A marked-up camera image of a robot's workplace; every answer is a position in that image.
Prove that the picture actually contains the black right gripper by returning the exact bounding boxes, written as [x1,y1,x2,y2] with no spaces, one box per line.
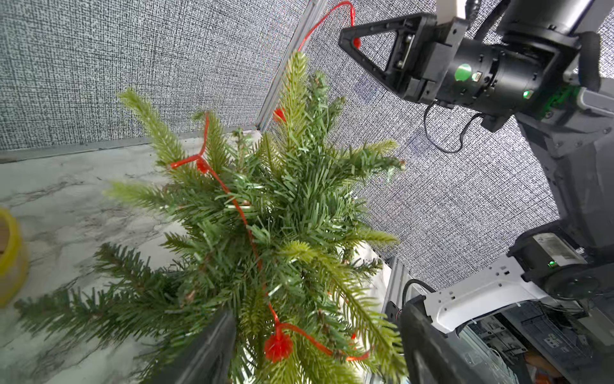
[338,13,468,103]

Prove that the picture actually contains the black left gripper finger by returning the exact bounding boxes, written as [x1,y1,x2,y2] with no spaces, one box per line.
[148,309,237,384]

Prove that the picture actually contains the red string lights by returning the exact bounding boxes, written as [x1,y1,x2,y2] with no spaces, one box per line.
[170,1,356,363]

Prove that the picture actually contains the small green christmas tree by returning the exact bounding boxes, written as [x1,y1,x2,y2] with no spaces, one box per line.
[15,52,407,383]

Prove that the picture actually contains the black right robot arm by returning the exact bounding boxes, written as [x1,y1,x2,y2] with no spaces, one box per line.
[338,1,613,383]

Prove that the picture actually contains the yellow bamboo steamer basket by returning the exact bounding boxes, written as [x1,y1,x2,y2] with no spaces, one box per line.
[1,208,30,308]

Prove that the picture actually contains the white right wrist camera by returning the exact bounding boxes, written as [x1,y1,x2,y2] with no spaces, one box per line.
[436,0,467,25]

